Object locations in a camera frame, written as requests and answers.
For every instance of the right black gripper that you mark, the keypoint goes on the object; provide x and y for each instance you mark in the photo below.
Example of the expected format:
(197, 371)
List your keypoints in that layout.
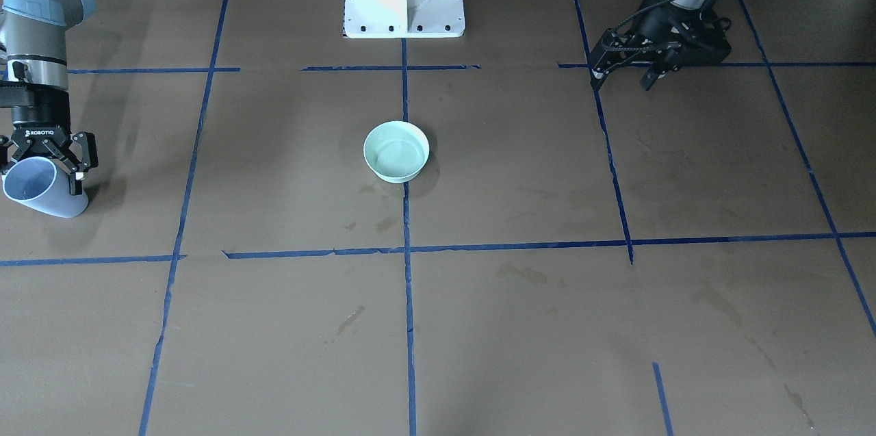
(45, 116)

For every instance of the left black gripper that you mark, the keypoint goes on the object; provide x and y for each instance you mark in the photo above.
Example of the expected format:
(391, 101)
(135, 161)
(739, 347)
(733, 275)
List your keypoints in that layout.
(655, 24)

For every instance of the light blue plastic cup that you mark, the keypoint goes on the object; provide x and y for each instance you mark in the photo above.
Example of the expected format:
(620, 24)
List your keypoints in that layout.
(37, 183)

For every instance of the mint green ceramic bowl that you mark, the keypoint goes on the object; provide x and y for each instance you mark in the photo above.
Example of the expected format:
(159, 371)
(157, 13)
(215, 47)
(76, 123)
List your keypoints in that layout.
(396, 151)

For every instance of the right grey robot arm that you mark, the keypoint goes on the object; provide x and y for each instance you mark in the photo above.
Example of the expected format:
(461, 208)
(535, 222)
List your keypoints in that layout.
(35, 86)

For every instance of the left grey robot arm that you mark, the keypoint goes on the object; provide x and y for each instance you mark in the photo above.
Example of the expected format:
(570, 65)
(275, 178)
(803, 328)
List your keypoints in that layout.
(626, 25)

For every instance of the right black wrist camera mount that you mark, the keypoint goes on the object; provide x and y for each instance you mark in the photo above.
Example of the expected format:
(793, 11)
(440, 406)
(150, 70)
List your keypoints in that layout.
(15, 92)

